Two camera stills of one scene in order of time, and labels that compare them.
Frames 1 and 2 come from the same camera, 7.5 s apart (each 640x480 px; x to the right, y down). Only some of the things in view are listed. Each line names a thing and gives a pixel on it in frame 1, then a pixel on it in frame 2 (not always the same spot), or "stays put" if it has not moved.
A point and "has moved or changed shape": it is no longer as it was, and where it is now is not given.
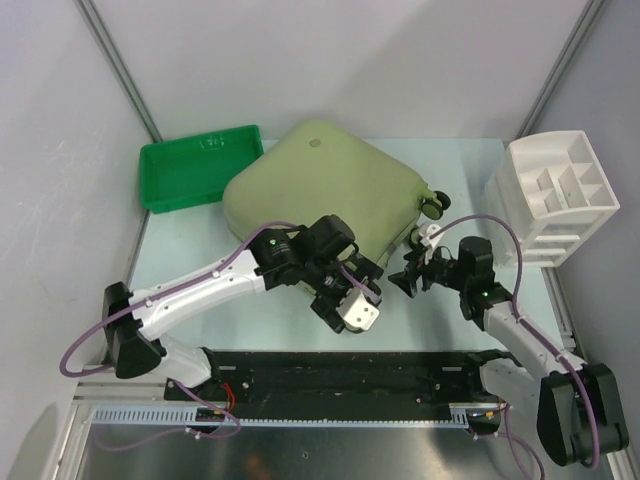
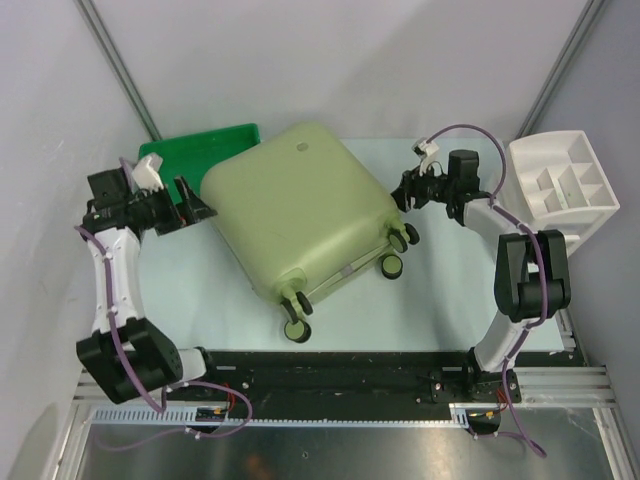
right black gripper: x=416 y=266 to x=409 y=188
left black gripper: x=362 y=277 to x=193 y=208
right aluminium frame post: x=562 y=61 stays put
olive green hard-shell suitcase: x=322 y=169 has moved or changed shape
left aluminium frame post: x=121 y=68 stays put
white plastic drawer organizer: x=554 y=190 stays put
